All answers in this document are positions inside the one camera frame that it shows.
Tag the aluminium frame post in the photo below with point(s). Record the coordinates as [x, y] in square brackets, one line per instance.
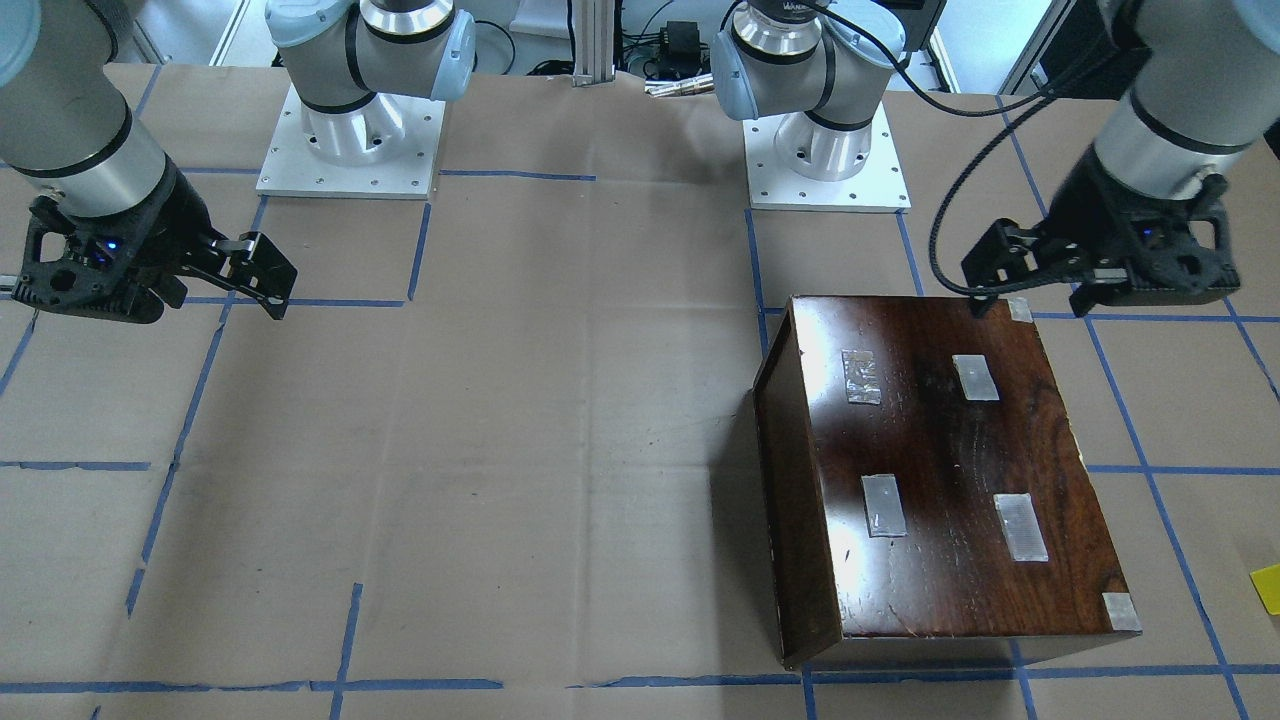
[593, 35]

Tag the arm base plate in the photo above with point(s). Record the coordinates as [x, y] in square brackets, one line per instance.
[384, 150]
[794, 164]

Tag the yellow wooden block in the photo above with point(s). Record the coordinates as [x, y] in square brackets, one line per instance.
[1266, 583]

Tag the dark wooden drawer cabinet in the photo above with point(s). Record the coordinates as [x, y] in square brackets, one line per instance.
[926, 498]

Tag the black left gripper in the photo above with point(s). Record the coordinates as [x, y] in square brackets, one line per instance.
[1097, 212]

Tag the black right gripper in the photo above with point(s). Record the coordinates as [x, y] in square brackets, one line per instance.
[172, 225]

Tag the black power adapter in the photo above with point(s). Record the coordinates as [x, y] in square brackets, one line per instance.
[679, 54]

